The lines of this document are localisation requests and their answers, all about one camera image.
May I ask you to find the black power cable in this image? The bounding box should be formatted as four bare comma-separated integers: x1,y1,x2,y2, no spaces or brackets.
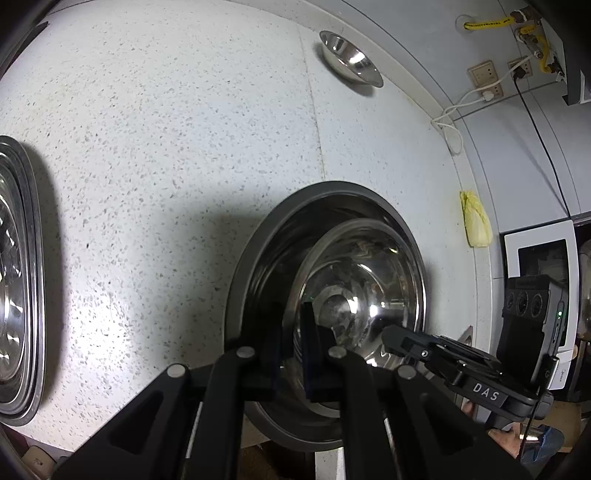
512,68,574,220

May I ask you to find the large steel plate with label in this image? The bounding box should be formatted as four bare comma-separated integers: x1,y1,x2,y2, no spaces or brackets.
1,136,46,427

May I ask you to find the wall power socket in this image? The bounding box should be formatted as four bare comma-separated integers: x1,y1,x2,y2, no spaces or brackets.
508,57,533,79
468,60,504,99

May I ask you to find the white water heater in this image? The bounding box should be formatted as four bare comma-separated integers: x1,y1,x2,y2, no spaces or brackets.
528,0,590,106

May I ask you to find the white power cable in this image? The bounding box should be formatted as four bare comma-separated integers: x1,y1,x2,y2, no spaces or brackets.
430,55,532,156

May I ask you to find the white microwave oven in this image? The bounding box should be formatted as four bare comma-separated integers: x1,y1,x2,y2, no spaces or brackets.
496,220,580,390

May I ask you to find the small steel bowl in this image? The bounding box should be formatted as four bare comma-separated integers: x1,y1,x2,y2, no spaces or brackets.
283,218,426,370

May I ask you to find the large steel bowl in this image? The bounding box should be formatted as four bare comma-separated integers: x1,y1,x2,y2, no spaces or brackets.
224,181,428,452

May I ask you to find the right hand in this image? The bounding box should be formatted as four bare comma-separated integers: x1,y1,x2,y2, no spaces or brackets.
461,400,522,459

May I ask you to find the yellow cloth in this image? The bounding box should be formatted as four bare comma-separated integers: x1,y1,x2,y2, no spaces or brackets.
460,190,493,248

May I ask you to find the yellow gas hose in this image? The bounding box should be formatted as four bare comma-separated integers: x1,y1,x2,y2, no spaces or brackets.
462,13,555,75

